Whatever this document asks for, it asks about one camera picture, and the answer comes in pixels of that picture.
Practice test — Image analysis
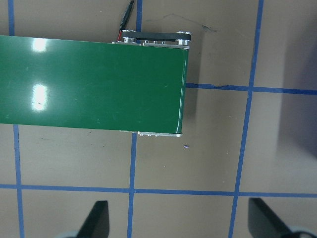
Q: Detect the green belt conveyor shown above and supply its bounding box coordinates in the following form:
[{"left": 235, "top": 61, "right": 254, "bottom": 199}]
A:
[{"left": 0, "top": 29, "right": 193, "bottom": 138}]

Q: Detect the red and black conveyor cable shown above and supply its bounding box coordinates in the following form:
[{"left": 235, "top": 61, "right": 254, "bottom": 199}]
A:
[{"left": 117, "top": 0, "right": 136, "bottom": 42}]

